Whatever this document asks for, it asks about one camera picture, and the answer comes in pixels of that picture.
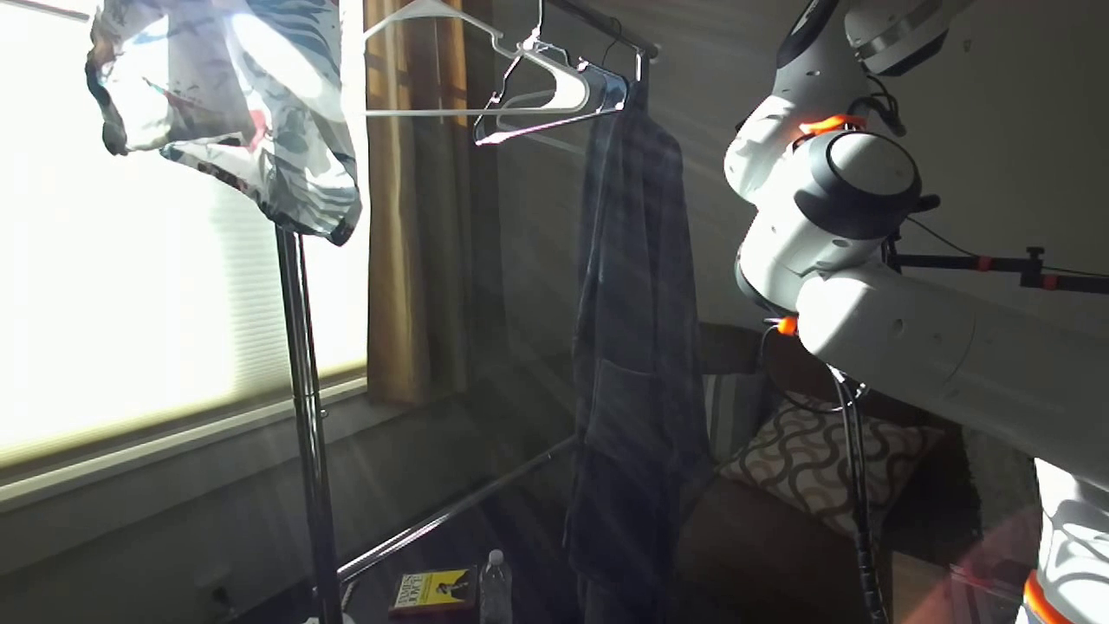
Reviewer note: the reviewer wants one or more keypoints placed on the dark robe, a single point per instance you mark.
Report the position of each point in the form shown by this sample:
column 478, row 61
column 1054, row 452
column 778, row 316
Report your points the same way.
column 635, row 349

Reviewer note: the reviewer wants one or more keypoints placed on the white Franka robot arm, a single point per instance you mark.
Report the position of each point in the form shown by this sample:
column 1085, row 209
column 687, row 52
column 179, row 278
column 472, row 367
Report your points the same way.
column 855, row 290

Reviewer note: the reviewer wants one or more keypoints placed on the white plastic hanger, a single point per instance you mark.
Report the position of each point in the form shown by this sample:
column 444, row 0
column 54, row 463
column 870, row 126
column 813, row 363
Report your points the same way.
column 573, row 91

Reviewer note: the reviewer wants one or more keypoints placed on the tan curtain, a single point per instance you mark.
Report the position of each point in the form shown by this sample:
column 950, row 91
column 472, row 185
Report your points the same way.
column 393, row 253

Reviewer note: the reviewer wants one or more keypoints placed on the grey white striped cloth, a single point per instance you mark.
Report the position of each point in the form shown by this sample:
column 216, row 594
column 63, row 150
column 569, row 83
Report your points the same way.
column 733, row 409

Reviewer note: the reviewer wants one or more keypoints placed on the chrome metal clothes rack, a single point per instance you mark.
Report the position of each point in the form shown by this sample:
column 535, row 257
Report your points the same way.
column 303, row 382

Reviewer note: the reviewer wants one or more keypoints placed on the clear water bottle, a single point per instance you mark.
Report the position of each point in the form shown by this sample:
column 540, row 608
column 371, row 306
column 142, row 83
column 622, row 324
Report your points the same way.
column 494, row 589

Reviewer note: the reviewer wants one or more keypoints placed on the wave patterned throw pillow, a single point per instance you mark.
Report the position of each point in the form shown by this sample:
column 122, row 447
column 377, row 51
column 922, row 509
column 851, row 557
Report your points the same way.
column 809, row 463

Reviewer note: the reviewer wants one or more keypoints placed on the yellow box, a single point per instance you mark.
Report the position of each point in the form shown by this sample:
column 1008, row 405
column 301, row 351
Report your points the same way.
column 430, row 586

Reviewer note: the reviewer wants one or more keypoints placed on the grey white printed garment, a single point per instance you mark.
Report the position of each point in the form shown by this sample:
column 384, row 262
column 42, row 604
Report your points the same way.
column 229, row 116

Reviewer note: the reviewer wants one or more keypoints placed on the bright window with blind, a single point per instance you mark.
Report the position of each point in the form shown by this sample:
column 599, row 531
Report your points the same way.
column 115, row 290

